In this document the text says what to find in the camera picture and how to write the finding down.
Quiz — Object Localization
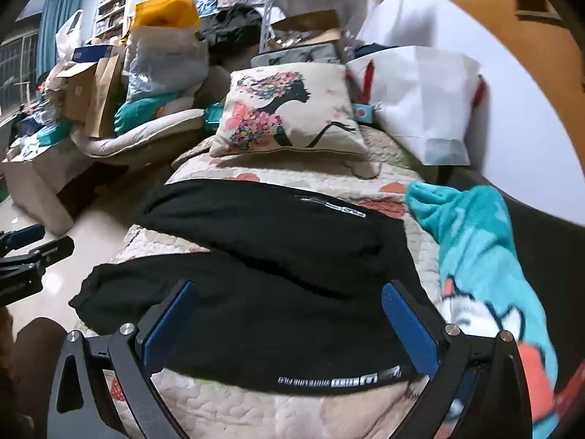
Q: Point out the yellow bag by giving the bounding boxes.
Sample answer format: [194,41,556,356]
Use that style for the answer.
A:
[132,0,202,28]

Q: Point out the blue box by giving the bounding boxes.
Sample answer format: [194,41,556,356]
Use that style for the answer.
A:
[72,45,115,62]

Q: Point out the teal curtain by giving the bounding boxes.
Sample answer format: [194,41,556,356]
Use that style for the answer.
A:
[37,0,87,74]

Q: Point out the brown paper bag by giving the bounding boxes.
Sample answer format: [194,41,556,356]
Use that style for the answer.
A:
[84,52,126,139]

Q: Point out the black cloth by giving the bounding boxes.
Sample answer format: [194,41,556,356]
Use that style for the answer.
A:
[199,7,263,51]

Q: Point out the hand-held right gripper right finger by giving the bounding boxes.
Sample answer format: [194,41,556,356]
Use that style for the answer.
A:
[381,280,556,439]

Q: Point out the white plastic bag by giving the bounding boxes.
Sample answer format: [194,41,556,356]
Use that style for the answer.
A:
[55,9,85,62]

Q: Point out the grey folded cloth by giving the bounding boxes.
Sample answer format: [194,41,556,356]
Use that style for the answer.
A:
[250,42,343,67]

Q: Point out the teal tissue pack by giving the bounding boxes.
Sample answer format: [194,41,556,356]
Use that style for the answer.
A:
[203,103,227,131]

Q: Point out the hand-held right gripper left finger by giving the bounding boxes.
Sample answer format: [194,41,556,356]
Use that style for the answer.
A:
[48,279,197,439]

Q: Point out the cardboard box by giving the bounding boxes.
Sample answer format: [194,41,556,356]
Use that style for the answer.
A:
[55,61,99,124]

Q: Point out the teal plush cloth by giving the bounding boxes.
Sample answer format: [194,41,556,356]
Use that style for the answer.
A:
[114,91,184,133]

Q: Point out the bookshelf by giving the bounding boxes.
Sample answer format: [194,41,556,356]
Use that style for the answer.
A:
[94,0,131,40]

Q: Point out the clear plastic bag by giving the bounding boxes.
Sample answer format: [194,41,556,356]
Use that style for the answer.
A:
[123,25,208,101]

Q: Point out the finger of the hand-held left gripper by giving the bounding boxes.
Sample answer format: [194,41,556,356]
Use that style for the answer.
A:
[14,236,75,271]
[0,223,46,257]

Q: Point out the beige lounger cushion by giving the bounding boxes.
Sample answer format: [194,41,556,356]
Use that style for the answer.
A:
[71,66,229,165]

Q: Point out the floral print cushion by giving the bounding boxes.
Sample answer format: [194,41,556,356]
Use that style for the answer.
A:
[209,65,369,158]

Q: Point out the orange wooden door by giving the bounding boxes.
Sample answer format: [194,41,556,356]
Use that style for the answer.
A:
[379,0,565,56]

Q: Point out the teal printed blanket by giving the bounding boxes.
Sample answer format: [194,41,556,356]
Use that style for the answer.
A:
[406,182,561,421]

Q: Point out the heart print quilt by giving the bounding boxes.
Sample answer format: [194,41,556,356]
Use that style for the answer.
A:
[73,125,462,439]

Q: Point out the teal flat box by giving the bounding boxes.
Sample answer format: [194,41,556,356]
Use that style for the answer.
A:
[35,121,71,145]

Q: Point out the dark blue cloth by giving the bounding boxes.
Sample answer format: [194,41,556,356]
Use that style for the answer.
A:
[354,43,389,60]

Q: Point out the white paper bag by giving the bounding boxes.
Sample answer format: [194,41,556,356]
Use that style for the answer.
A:
[345,46,485,166]

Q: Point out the barred window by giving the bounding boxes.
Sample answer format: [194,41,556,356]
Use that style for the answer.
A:
[0,34,37,115]

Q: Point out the black pants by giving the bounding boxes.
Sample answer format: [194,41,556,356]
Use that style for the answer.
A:
[68,180,442,396]

